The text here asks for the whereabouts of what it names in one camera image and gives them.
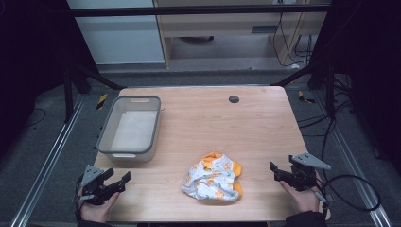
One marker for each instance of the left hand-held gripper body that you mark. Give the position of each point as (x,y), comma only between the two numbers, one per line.
(94,184)

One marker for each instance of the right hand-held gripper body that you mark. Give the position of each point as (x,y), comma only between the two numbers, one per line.
(304,171)

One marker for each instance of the grey plastic basin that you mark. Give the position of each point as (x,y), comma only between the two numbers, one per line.
(132,129)

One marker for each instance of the white and orange patterned cloth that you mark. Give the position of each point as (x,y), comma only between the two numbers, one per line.
(214,178)

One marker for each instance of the person's left hand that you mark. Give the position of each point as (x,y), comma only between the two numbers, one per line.
(99,211)

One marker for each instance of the person's right hand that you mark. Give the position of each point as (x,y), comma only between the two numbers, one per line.
(302,200)

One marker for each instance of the yellow black hazard tape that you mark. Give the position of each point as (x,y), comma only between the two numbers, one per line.
(304,97)
(101,101)

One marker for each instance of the grey round table grommet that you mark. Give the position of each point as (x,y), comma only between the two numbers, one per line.
(234,99)

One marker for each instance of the black metal stand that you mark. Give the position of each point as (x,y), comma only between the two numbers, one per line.
(68,94)
(329,91)

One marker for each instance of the white cabinet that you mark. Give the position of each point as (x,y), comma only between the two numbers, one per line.
(119,38)

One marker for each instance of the light wooden desk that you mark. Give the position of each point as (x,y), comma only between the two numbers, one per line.
(220,26)

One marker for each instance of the aluminium floor rail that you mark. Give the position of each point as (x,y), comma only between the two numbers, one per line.
(47,164)
(356,164)

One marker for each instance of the black horizontal frame bar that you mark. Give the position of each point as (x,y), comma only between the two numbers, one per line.
(198,10)

